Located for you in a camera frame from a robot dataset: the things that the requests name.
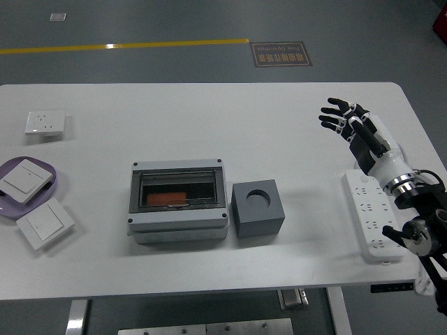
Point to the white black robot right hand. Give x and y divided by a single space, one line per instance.
384 164

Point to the grey enclosure box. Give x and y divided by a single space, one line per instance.
174 218

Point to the orange cylinder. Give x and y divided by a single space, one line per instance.
164 199

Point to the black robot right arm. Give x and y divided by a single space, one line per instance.
429 200

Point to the grey cube with round hole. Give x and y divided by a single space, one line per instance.
258 223

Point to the white power strip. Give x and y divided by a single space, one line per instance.
370 216

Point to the black table control panel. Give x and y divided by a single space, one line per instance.
391 288

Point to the red object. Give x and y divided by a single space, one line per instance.
440 24

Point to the brown floor sign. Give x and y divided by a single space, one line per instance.
279 54

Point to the white table leg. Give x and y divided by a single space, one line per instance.
338 310
77 317

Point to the yellow floor tape line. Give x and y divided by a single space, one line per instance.
139 45

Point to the small silver floor plate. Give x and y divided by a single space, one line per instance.
58 17

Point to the purple tray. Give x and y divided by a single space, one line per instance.
10 211

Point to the metal bracket under table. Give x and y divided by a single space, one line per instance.
293 300

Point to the metal base plate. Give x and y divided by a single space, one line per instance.
209 328

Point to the white wall socket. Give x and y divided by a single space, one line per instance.
45 122

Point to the white wall switch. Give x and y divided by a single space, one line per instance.
24 179
43 223

